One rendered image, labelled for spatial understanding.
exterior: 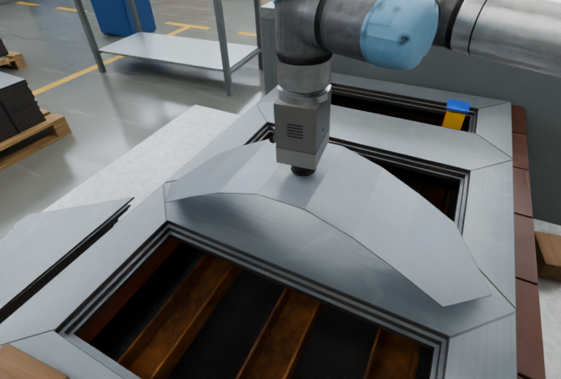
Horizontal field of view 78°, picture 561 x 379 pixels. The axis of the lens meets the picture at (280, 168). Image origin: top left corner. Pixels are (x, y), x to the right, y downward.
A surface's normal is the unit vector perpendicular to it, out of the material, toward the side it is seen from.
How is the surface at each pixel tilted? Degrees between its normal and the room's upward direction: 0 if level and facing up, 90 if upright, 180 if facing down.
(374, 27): 74
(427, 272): 31
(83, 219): 0
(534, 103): 90
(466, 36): 106
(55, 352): 0
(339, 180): 18
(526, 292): 0
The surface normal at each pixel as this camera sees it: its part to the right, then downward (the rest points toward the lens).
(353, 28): -0.69, 0.33
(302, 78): -0.10, 0.62
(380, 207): 0.39, -0.58
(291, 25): -0.67, 0.52
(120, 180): -0.03, -0.78
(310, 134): -0.36, 0.59
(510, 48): -0.66, 0.66
